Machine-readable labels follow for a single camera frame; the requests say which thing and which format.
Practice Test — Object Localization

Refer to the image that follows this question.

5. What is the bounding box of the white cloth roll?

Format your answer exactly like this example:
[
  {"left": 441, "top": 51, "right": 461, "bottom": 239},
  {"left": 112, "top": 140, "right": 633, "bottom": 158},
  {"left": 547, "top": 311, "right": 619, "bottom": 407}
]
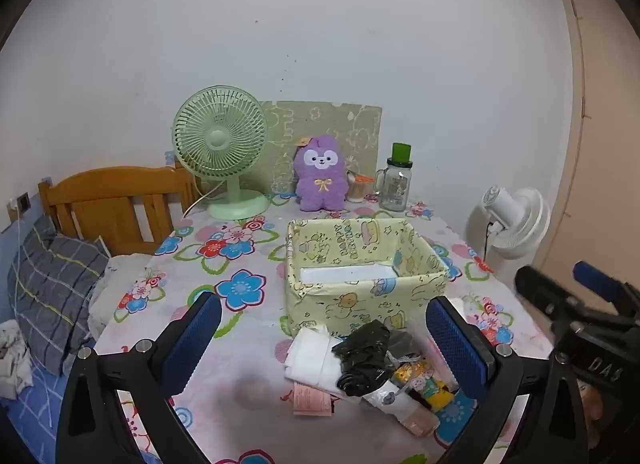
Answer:
[{"left": 285, "top": 324, "right": 346, "bottom": 390}]

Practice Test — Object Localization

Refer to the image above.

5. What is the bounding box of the white crumpled cloth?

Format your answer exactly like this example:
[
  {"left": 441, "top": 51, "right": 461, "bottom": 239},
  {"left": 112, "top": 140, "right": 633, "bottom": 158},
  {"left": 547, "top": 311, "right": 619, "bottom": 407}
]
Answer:
[{"left": 0, "top": 319, "right": 34, "bottom": 397}]

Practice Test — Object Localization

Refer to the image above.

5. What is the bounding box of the white standing fan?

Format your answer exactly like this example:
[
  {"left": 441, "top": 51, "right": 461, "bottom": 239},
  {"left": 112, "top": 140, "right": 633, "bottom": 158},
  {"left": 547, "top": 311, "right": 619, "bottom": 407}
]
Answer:
[{"left": 465, "top": 185, "right": 551, "bottom": 275}]

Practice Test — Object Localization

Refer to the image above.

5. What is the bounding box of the grey plaid pillow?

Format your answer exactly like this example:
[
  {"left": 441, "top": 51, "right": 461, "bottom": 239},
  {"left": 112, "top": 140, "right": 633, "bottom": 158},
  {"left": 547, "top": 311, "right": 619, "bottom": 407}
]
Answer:
[{"left": 7, "top": 214, "right": 111, "bottom": 377}]

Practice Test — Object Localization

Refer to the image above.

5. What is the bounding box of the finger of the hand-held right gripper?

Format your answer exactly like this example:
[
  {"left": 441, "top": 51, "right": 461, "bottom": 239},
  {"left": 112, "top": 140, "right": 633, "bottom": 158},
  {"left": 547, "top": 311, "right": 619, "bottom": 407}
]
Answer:
[
  {"left": 515, "top": 265, "right": 626, "bottom": 340},
  {"left": 572, "top": 261, "right": 640, "bottom": 317}
]

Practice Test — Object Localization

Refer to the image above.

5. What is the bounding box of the purple plush toy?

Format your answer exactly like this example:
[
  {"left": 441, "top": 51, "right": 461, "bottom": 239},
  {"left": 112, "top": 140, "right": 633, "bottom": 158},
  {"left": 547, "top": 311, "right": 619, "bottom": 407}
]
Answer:
[{"left": 292, "top": 134, "right": 351, "bottom": 212}]

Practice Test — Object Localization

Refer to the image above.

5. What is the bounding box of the glass jar with green lid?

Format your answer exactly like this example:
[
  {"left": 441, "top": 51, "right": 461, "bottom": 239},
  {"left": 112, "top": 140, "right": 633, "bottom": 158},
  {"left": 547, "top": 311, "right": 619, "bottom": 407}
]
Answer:
[{"left": 375, "top": 143, "right": 415, "bottom": 211}]

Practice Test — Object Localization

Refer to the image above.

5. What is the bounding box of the green patterned board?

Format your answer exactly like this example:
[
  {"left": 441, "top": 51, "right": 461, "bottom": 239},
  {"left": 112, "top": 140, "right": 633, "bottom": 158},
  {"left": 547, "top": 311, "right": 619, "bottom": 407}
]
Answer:
[{"left": 260, "top": 101, "right": 383, "bottom": 195}]

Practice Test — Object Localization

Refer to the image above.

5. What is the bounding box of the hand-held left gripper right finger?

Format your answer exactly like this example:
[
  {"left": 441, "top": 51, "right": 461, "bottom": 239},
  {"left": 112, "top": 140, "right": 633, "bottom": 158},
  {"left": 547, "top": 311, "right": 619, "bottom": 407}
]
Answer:
[{"left": 425, "top": 295, "right": 591, "bottom": 464}]

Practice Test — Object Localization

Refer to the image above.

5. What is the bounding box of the beige cloth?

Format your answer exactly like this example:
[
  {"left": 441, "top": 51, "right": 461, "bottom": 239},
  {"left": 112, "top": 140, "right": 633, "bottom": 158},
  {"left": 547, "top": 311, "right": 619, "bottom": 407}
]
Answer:
[{"left": 400, "top": 406, "right": 441, "bottom": 439}]

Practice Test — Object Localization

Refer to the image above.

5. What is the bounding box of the dark grey cloth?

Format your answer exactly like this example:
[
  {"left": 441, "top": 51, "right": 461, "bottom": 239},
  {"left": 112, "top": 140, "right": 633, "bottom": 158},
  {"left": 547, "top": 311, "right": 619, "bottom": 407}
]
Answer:
[{"left": 387, "top": 330, "right": 427, "bottom": 365}]

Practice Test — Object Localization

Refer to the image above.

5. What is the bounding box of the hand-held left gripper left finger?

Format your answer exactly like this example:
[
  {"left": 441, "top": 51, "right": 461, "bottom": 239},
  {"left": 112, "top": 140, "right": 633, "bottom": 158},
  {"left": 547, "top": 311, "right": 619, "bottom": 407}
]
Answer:
[{"left": 56, "top": 291, "right": 223, "bottom": 464}]

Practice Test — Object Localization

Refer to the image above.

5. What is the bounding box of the yellow cartoon print storage box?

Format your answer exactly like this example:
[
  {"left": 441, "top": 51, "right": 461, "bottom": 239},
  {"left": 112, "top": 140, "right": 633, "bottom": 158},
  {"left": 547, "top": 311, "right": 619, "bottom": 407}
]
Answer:
[{"left": 286, "top": 217, "right": 449, "bottom": 340}]

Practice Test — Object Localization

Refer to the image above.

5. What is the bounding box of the clear plastic package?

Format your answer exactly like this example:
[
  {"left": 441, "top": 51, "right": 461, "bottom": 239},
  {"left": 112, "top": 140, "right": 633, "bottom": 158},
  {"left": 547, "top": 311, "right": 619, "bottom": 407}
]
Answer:
[{"left": 362, "top": 379, "right": 416, "bottom": 420}]

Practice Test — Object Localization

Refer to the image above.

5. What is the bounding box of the black plastic bag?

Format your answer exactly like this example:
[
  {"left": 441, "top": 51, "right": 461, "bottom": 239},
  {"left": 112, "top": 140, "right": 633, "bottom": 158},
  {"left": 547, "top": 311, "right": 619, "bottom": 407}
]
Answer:
[{"left": 332, "top": 320, "right": 393, "bottom": 397}]

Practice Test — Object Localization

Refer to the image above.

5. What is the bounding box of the beige door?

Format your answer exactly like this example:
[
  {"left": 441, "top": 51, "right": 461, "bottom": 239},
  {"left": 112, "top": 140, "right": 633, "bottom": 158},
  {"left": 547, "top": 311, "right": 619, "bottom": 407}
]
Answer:
[{"left": 532, "top": 0, "right": 640, "bottom": 295}]

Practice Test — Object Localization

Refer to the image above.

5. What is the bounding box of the yellow cartoon packet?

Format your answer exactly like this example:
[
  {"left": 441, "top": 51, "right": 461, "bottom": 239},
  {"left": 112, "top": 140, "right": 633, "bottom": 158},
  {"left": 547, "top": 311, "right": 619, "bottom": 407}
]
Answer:
[{"left": 392, "top": 361, "right": 456, "bottom": 412}]

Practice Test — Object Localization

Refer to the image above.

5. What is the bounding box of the pink packet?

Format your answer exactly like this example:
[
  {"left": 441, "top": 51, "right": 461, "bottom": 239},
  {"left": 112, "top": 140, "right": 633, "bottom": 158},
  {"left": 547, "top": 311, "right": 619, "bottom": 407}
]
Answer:
[{"left": 292, "top": 381, "right": 335, "bottom": 416}]

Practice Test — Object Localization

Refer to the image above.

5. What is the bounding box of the small container with orange lid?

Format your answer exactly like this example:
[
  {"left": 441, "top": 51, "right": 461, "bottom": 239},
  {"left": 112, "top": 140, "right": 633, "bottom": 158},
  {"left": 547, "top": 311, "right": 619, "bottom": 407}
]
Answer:
[{"left": 347, "top": 169, "right": 376, "bottom": 203}]

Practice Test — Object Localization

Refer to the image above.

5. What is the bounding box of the green desk fan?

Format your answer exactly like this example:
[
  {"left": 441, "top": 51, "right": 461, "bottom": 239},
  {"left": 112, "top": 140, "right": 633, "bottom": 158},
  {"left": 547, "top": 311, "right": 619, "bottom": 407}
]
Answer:
[{"left": 172, "top": 86, "right": 271, "bottom": 221}]

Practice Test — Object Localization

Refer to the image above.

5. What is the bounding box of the beige fan cable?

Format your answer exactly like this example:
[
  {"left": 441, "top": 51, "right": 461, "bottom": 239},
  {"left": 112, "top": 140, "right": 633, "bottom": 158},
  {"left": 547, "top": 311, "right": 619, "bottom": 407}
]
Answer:
[{"left": 182, "top": 183, "right": 223, "bottom": 218}]

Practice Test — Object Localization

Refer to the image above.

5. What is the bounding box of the white quilt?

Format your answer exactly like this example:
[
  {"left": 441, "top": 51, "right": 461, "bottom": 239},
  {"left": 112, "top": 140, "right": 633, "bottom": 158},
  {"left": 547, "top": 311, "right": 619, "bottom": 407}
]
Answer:
[{"left": 87, "top": 254, "right": 151, "bottom": 340}]

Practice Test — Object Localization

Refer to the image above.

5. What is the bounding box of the blue bedsheet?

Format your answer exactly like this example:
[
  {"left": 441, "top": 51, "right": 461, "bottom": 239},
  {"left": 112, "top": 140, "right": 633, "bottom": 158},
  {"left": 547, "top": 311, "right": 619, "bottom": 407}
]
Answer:
[{"left": 0, "top": 369, "right": 166, "bottom": 464}]

